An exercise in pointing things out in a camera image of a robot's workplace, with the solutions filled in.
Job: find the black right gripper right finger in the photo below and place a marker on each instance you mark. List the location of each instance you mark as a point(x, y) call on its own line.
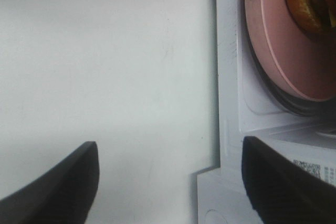
point(282, 192)

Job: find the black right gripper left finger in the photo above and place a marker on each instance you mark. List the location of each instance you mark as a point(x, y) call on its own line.
point(64, 194)

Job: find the round white door button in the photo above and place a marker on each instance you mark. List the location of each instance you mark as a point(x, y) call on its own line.
point(214, 217)

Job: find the pink round plate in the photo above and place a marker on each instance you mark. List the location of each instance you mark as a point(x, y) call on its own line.
point(278, 51)

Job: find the white microwave oven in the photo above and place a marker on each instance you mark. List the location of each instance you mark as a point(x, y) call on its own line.
point(276, 82)

